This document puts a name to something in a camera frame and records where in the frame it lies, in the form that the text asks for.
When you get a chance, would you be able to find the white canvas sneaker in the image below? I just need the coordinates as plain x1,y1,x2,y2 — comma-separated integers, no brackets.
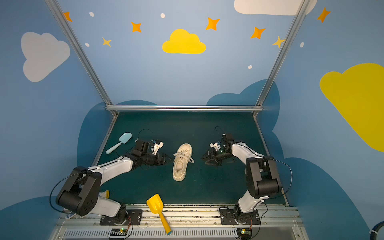
173,143,193,182

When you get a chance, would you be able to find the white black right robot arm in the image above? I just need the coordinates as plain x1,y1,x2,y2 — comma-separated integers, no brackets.
202,140,282,225

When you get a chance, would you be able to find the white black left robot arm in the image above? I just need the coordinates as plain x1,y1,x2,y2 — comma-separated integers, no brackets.
56,153,171,225

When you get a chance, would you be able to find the light blue toy spatula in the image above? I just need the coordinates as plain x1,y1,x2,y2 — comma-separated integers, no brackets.
106,133,133,155

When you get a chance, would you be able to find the yellow toy shovel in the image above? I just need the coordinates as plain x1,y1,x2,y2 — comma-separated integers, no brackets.
147,194,172,235

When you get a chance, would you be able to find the back horizontal aluminium bar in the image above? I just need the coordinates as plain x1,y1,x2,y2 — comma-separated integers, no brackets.
106,105,263,112

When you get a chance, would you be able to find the left green circuit board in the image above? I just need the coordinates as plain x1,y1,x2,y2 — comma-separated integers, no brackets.
109,228,128,240

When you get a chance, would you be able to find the green circuit board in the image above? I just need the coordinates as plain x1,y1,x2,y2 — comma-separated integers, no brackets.
236,228,252,240
109,228,128,240

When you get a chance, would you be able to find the right green circuit board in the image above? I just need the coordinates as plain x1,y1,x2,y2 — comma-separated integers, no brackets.
236,228,252,240

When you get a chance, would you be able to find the blue dotted work glove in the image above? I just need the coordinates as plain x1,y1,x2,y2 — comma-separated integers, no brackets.
65,213,78,220

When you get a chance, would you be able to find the left side aluminium floor rail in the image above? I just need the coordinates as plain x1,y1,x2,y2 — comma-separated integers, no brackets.
91,113,119,167

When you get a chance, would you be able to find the aluminium floor rail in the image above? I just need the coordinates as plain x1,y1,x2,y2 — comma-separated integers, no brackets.
91,113,119,167
254,111,291,206

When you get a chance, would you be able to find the right side aluminium floor rail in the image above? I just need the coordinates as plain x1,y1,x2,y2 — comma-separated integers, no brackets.
254,111,291,206

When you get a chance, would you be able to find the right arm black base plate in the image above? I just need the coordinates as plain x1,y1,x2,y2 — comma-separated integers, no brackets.
219,207,261,225

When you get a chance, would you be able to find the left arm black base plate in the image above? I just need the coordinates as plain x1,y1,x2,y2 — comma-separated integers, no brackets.
100,209,143,226

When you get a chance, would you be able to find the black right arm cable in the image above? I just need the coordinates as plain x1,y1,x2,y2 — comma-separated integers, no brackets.
269,157,293,197

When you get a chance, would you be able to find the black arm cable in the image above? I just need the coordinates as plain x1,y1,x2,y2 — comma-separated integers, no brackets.
269,157,293,197
48,173,79,214

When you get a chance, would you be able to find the aluminium front rail platform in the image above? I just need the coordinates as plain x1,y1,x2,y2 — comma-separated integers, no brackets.
50,204,309,240

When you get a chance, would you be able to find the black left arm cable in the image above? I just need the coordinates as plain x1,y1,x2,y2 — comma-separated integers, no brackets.
48,173,79,214

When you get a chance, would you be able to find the right aluminium frame post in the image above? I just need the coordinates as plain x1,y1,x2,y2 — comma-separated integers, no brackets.
256,0,311,111

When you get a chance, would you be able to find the aluminium frame post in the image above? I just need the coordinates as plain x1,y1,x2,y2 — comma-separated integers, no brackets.
256,0,311,111
45,0,113,105

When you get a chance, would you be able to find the dark hose bottom right corner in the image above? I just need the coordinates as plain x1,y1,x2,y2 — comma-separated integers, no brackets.
369,221,384,240

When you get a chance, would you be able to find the left aluminium frame post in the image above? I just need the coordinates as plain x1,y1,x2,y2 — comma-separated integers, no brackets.
45,0,113,105

